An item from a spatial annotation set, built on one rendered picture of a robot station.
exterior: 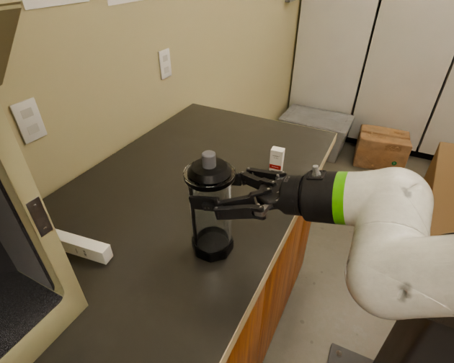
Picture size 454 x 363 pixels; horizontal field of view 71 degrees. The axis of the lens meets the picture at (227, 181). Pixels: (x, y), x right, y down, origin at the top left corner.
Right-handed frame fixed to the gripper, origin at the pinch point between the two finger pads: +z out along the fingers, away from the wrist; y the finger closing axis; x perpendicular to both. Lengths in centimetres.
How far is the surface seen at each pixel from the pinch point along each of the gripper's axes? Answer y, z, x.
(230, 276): 5.6, -2.1, 19.7
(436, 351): -13, -44, 54
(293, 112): -230, 62, 65
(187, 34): -83, 53, -27
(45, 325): 34.0, 18.9, 8.6
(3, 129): 26.7, 9.3, -26.0
